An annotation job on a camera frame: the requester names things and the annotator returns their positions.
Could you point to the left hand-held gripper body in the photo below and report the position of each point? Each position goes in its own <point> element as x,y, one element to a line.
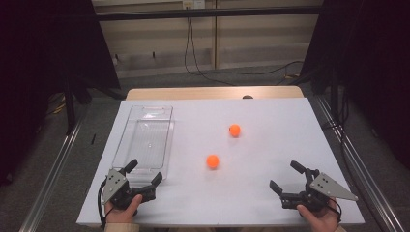
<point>116,185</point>

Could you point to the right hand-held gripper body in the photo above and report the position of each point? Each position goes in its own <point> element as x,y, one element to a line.
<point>325,187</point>

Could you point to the clear plastic container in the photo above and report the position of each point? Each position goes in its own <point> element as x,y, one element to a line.
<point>145,138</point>

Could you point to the orange ball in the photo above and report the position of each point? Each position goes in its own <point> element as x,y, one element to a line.
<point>234,130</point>
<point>212,161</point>

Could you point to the person's left hand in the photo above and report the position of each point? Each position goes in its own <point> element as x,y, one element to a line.
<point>122,214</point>

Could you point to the person's right hand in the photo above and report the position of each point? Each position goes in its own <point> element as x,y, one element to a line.
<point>319,220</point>

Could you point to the white board mat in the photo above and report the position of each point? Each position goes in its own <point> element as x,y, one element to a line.
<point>257,167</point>

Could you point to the small black floor object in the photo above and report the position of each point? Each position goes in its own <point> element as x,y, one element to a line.
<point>93,138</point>

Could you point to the black metal stand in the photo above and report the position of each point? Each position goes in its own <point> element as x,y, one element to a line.
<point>335,96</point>
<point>69,109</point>

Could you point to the light wooden table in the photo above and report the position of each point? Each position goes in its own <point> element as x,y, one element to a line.
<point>193,92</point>

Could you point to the black curtain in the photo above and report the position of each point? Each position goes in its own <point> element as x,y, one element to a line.
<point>380,64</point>
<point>32,64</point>

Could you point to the metal floor rail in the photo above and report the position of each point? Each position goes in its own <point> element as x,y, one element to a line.
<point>48,187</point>
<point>364,174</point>

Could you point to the white wall outlet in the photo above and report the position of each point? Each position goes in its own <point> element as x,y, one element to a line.
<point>193,4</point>

